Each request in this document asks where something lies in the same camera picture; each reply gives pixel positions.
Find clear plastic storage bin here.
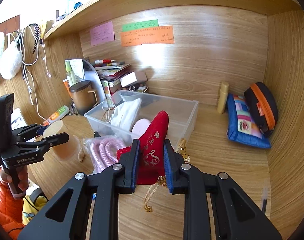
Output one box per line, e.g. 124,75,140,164
85,90,199,148

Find red velvet pouch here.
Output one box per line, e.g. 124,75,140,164
116,110,170,185

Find brown ceramic mug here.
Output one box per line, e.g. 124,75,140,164
69,80,99,115

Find clear pen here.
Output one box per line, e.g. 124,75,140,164
261,187,268,214

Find white cardboard box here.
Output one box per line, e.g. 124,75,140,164
120,71,147,88

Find white fluffy item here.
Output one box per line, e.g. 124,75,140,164
0,32,22,80

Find black orange zip case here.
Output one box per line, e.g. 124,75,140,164
244,82,279,137

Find green lotion bottle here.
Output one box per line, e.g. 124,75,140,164
65,60,76,87

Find orange sticky note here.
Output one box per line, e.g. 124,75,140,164
120,25,174,47

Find green sticky note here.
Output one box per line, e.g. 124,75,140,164
122,20,159,32

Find pink sticky note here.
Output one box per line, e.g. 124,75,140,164
90,21,115,46

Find white charging cable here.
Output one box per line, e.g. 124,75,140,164
6,23,53,124

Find stack of books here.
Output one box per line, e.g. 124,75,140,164
94,61,131,95

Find pink round jar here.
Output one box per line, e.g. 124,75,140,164
132,119,151,137

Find orange jacket sleeve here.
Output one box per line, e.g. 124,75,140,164
0,168,25,239

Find yellow tube bottle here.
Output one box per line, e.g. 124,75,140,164
217,81,229,114

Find green orange tube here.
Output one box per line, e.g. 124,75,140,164
43,105,70,126

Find fruit pattern box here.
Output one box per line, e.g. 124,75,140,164
101,80,111,99

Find blue patchwork pouch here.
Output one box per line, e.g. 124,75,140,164
226,93,271,149

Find white drawstring bag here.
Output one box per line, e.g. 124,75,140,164
103,98,141,132

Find pink rope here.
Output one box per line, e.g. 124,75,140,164
83,135,127,174

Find dark green spray bottle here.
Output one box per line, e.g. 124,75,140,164
93,132,100,138

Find orange sunscreen tube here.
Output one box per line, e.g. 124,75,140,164
63,78,72,98

